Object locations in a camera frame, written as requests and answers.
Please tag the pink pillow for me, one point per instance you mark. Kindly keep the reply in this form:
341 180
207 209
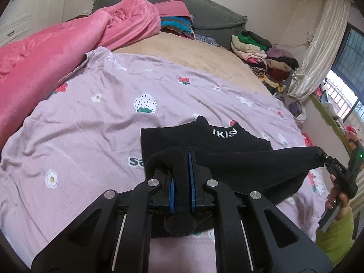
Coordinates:
173 8

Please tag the blue striped folded clothes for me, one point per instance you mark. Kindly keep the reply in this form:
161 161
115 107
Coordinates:
176 27

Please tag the person's right hand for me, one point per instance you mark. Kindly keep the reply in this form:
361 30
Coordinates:
339 200

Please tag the blue floral cloth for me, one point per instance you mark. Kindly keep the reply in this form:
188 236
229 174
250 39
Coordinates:
207 39

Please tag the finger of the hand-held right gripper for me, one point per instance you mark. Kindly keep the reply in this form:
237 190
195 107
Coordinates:
324 159

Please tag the black long-sleeve sweater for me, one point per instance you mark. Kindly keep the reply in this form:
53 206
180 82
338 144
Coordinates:
227 159

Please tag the beige bed sheet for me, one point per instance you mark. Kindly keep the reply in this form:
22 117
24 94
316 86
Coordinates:
204 59

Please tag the pink fleece blanket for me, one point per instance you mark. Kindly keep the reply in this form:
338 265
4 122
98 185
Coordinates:
57 51

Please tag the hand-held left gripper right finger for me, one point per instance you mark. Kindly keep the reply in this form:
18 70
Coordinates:
193 182

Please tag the cream satin curtain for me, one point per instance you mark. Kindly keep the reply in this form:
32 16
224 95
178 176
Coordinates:
318 51

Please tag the lilac strawberry print quilt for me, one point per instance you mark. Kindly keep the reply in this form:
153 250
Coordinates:
93 136

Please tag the red packet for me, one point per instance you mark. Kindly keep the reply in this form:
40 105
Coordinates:
307 140

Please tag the window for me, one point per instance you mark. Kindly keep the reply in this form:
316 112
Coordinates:
348 71

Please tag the pile of folded clothes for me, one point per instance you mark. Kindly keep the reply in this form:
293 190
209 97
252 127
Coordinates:
264 59

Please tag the white wardrobe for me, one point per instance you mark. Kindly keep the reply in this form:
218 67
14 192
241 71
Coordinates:
25 8

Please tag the grey padded headboard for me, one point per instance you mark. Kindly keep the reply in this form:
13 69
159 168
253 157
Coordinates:
210 14

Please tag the plastic bag with purple cloth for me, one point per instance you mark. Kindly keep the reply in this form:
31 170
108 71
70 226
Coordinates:
297 111

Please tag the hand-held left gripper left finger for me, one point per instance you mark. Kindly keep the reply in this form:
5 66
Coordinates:
171 194

